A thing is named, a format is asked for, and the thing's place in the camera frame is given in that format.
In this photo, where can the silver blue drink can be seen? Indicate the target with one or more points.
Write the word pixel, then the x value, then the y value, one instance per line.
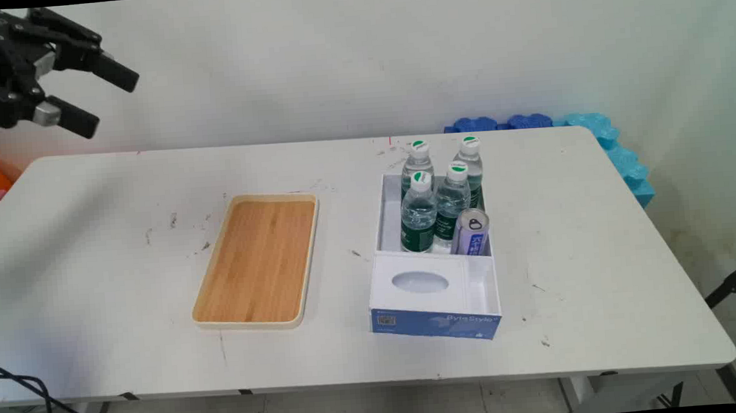
pixel 470 238

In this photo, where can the clear water bottle green label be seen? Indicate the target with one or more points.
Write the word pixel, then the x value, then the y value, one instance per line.
pixel 452 204
pixel 417 219
pixel 416 158
pixel 472 160

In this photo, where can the wooden tray with cream rim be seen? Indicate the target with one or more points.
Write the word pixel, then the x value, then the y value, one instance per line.
pixel 258 259

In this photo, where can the white box with blue print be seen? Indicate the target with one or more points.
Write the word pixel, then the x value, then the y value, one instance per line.
pixel 423 293

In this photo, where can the light blue foam mat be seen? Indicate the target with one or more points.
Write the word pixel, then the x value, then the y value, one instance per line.
pixel 620 156

